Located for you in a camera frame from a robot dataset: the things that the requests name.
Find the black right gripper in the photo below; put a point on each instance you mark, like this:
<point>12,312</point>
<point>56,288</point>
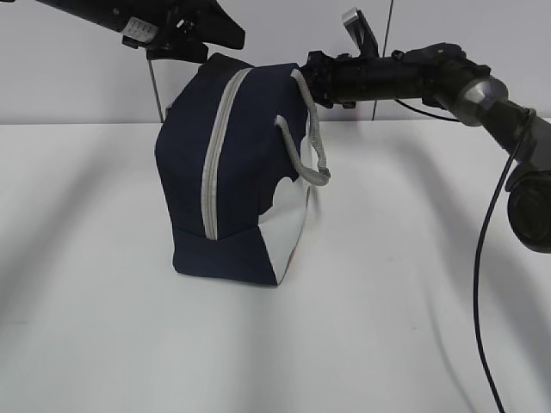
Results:
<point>318,73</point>

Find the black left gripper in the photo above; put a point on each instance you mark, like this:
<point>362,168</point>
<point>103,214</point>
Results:
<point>183,28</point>

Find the navy blue lunch bag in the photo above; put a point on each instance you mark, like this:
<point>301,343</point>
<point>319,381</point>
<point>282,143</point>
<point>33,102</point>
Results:
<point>237,156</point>

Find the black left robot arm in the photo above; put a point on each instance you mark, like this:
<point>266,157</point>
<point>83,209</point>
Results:
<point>102,13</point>

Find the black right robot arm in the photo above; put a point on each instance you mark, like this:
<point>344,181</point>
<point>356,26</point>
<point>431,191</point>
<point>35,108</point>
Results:
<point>443,77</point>

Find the white label tag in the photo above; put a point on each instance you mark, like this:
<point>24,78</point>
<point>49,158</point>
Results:
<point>139,30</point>

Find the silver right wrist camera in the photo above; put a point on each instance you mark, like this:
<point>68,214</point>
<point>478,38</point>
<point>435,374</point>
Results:
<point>360,32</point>

